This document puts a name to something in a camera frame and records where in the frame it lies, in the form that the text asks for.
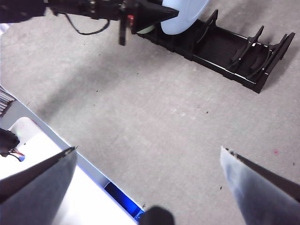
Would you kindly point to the black rounded device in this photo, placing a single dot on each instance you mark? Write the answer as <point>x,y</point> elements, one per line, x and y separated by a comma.
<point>157,216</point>

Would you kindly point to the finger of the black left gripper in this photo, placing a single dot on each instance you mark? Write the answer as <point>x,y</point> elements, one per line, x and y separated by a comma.
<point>154,15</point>

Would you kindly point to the blue lit panel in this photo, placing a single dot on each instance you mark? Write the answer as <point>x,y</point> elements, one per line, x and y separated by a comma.
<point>122,199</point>

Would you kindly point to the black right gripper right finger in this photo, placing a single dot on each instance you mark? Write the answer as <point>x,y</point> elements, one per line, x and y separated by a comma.
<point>262,199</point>

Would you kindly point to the blue plate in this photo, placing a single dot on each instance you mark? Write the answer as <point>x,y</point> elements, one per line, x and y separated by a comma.
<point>185,16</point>

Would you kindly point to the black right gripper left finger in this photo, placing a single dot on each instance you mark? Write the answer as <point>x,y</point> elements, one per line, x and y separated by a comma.
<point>35,194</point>

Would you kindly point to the ribbed metal heat sink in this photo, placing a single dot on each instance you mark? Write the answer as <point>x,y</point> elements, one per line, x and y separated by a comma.
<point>5,100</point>

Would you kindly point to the black plate rack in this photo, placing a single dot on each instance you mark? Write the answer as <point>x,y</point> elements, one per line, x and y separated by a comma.
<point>218,44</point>

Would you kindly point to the green plate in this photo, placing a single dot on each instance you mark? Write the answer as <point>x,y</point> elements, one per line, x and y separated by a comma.
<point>147,29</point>

